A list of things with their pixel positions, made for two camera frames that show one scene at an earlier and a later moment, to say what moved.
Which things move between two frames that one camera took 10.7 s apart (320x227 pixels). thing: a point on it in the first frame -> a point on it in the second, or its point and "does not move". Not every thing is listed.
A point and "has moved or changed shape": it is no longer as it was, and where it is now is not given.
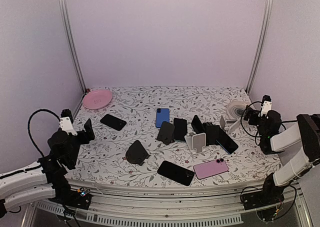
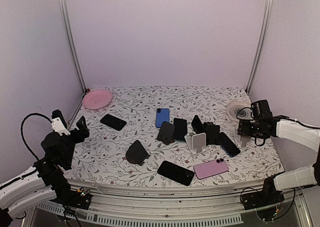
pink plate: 98,99 does not move
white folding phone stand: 229,125 -> 241,140
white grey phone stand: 196,142 does not move
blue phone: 162,114 does not move
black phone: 197,125 does not move
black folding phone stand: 211,132 does not move
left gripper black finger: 88,134 -> 83,128
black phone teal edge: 180,129 does not move
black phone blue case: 225,141 has moved or changed shape
